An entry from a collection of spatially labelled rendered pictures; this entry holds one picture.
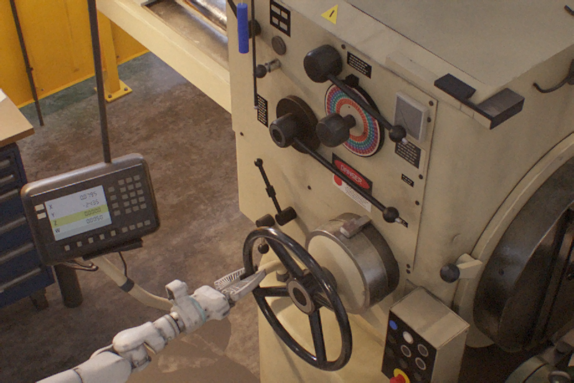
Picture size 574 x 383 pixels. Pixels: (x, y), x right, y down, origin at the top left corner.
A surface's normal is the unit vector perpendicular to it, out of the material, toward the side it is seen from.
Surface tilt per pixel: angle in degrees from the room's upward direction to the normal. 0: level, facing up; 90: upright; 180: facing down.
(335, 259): 61
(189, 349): 0
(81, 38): 90
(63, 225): 70
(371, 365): 0
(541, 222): 39
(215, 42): 0
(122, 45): 90
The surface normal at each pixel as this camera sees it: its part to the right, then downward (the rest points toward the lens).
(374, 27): -0.54, -0.20
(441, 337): 0.00, -0.73
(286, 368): -0.77, 0.44
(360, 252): 0.29, -0.42
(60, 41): 0.65, 0.52
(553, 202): -0.36, -0.43
